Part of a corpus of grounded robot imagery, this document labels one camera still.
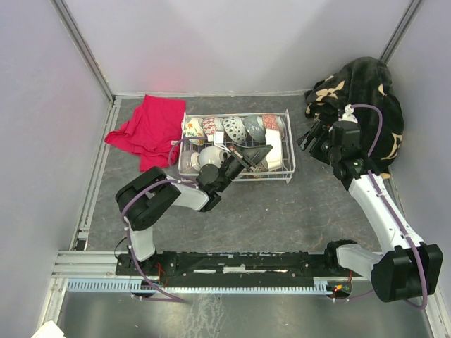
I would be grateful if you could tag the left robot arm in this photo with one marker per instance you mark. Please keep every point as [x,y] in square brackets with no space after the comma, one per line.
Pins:
[144,200]

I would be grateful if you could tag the blue triangle pattern bowl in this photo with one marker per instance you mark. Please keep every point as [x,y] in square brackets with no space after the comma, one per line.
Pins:
[212,125]

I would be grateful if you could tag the white paper corner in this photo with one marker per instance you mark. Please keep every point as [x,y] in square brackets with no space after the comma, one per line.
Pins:
[49,330]

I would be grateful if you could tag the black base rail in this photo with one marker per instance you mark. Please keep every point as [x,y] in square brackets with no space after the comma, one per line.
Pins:
[242,270]

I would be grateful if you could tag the floral orange green bowl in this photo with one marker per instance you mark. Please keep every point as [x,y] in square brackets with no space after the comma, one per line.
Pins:
[193,130]

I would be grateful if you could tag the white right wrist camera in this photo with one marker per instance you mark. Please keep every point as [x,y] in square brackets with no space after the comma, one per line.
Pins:
[348,114]

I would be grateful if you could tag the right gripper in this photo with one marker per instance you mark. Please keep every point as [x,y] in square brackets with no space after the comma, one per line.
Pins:
[314,132]

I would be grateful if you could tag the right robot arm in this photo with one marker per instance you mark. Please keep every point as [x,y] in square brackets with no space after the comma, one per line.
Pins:
[407,267]

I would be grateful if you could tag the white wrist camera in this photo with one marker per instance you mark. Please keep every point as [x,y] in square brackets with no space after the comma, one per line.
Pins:
[218,139]
[348,114]

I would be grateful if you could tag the black floral blanket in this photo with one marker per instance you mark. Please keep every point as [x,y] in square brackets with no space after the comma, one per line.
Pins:
[365,80]

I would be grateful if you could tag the white wire dish rack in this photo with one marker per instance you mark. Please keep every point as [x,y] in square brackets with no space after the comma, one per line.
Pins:
[285,173]

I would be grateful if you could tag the grey hexagon pattern bowl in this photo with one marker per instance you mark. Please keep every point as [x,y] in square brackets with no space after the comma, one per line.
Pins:
[254,126]

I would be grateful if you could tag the purple striped bowl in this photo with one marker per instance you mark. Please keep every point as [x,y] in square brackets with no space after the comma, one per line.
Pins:
[189,162]

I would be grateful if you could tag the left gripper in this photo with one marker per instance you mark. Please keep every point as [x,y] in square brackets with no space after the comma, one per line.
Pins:
[253,153]

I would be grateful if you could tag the red folded t-shirt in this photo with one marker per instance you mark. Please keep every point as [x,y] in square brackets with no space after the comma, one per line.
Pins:
[152,131]

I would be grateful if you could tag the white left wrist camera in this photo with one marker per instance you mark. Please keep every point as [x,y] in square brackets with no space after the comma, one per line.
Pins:
[218,139]

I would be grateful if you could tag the red rimmed bowl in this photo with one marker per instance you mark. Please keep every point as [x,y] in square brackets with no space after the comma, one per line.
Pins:
[235,129]

